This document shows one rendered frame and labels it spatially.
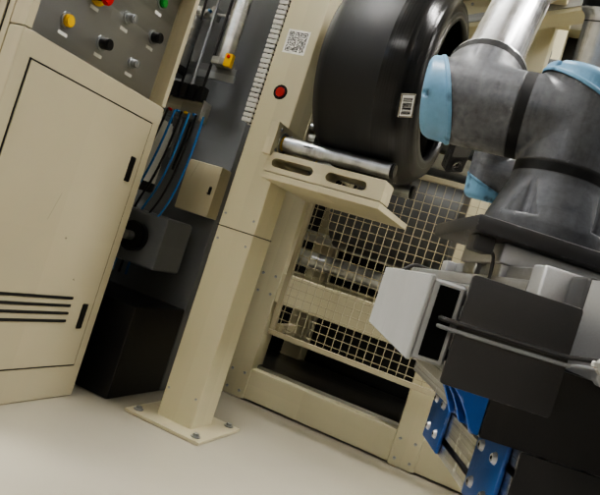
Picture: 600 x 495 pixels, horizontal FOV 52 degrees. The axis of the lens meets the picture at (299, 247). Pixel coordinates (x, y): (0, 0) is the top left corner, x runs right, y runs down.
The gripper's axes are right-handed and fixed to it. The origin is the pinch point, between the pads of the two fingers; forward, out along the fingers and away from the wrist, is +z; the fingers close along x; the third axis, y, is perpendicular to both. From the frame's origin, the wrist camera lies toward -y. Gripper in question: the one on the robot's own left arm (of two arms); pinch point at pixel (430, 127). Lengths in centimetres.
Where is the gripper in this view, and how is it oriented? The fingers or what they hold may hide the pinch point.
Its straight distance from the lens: 153.8
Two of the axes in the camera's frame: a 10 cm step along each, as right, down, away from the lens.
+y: 0.2, -9.8, -2.2
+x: -9.6, 0.4, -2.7
